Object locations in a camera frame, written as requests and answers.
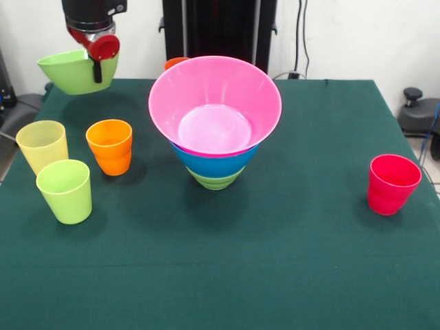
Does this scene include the large pink plastic bowl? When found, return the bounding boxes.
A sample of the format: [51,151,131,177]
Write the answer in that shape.
[148,55,283,159]

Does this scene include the orange plastic cup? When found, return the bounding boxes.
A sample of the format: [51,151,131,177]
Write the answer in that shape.
[85,119,133,177]

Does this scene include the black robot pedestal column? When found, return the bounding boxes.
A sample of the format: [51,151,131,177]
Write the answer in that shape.
[158,0,278,75]

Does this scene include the magenta plastic cup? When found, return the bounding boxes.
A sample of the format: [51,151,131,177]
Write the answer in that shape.
[367,154,423,217]

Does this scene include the dark green tablecloth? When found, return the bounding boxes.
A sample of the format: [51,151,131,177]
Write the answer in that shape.
[0,78,440,330]

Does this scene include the grey rounded base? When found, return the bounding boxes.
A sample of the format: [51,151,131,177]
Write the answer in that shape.
[0,92,44,138]

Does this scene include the yellow plastic cup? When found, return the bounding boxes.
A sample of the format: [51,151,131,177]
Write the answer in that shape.
[15,120,69,176]

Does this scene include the blue plastic bowl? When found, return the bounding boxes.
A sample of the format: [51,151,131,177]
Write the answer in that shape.
[170,140,261,179]

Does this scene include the small green plastic bowl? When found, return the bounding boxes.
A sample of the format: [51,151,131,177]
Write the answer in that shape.
[185,165,246,191]

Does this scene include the grey base with black knob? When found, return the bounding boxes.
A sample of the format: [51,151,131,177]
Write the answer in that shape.
[398,87,440,138]

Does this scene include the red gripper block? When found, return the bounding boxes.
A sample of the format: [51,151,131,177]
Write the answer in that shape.
[67,25,121,85]

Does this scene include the grey wall socket plug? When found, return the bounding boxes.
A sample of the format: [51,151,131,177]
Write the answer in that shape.
[274,71,307,80]

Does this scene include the red-orange plastic cup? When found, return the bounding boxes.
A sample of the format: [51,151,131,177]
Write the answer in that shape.
[164,56,190,72]

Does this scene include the large green plastic bowl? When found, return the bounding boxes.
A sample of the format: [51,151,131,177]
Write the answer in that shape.
[36,48,120,96]

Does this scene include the black equipment box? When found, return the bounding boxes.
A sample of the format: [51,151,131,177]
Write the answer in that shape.
[0,47,17,107]

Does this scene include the light green plastic cup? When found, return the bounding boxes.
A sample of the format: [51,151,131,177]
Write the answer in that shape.
[36,159,93,226]

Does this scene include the black wall cable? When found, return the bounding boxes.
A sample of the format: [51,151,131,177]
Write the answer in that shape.
[296,0,310,78]

